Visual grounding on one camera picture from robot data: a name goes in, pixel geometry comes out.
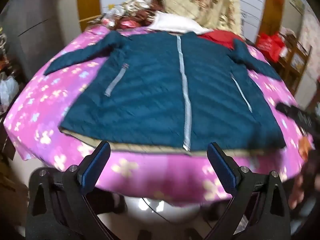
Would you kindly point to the wooden shelf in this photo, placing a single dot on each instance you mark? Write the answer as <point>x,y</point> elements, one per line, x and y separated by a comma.
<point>297,57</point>

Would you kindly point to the red plastic bag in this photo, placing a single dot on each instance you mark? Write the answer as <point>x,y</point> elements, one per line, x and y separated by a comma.
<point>270,45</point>

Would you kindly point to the white plastic bag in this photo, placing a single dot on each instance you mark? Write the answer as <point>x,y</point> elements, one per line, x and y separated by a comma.
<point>7,90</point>

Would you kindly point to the red pillow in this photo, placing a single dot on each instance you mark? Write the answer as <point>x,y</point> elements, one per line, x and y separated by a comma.
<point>220,38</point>

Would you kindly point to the grey cabinet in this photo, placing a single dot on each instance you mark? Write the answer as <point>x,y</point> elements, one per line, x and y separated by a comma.
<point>37,22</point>

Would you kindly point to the teal quilted jacket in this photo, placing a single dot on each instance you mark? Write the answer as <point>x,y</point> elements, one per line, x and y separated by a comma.
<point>150,85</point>

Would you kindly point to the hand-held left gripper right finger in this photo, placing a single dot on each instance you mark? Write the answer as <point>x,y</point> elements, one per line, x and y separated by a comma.
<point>221,166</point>

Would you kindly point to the pink floral bedsheet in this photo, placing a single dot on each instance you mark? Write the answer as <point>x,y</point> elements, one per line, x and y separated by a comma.
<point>57,110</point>

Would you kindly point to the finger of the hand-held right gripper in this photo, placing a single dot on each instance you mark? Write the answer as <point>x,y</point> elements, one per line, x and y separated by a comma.
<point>286,110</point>

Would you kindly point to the wooden bed headboard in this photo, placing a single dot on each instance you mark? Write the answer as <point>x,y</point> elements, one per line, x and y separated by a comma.
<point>87,5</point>

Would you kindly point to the person's dark shoe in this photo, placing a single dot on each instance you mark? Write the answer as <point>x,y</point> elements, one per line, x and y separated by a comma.
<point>110,201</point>

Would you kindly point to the person's right hand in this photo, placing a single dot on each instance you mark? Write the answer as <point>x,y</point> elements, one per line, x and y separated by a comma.
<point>297,192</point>

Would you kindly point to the cream floral quilt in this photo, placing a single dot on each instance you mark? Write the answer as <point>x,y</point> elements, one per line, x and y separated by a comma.
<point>195,0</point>

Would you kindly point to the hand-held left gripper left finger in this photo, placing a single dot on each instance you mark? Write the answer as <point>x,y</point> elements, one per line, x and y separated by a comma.
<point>96,165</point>

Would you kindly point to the brown floral cloth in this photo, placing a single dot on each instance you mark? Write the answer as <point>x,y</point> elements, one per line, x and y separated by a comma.
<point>135,10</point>

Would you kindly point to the white pillow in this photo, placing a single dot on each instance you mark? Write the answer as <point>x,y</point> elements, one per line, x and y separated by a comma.
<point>175,23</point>

